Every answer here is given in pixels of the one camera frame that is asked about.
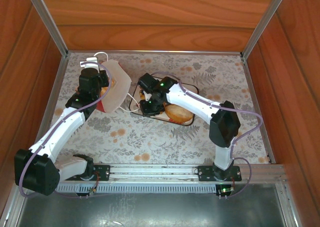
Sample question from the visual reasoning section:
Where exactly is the red white paper bag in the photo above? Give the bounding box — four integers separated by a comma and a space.
93, 51, 141, 114

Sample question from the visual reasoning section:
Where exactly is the large round fake loaf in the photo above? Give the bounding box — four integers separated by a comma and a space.
164, 103, 195, 123

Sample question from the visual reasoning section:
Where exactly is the white strawberry print tray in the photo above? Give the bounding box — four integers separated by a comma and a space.
129, 82, 200, 127

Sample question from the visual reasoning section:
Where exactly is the floral patterned table mat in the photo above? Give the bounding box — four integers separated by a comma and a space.
37, 52, 272, 165

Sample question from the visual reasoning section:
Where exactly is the grey metal sheet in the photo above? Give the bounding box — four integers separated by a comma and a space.
17, 185, 288, 227

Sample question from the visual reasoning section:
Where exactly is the small circuit board green light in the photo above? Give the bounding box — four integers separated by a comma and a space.
216, 184, 235, 197

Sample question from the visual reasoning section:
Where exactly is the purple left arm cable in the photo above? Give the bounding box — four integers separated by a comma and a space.
18, 60, 113, 200

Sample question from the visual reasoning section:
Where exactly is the aluminium frame rail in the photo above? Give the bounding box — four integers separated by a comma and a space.
66, 49, 243, 57
274, 181, 301, 227
34, 55, 69, 153
0, 184, 27, 227
240, 55, 277, 164

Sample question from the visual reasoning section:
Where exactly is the aluminium frame post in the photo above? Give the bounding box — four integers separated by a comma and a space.
23, 0, 69, 58
240, 0, 291, 59

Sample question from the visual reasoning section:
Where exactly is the aluminium mounting rail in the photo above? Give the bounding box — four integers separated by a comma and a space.
93, 163, 286, 183

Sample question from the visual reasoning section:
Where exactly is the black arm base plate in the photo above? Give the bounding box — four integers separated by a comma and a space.
74, 163, 111, 182
196, 164, 243, 183

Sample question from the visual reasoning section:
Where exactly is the white slotted cable duct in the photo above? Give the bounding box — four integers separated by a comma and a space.
55, 182, 219, 195

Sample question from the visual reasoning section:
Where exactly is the small wired connector board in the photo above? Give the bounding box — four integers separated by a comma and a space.
87, 180, 101, 196

